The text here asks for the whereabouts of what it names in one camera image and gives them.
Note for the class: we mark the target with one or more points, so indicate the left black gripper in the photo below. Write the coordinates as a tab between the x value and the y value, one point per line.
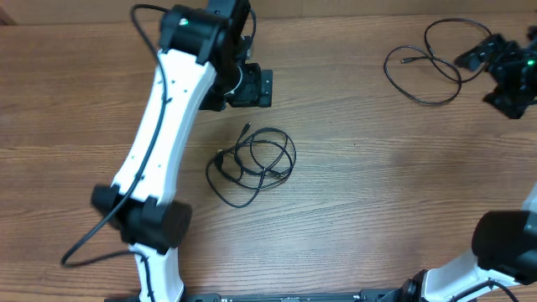
258	90

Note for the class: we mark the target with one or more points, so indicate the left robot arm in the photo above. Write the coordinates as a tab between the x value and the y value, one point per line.
201	64

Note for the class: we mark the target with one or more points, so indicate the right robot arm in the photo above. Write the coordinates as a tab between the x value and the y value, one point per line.
503	251

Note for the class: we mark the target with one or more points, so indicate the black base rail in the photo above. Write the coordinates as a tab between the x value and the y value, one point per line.
365	295

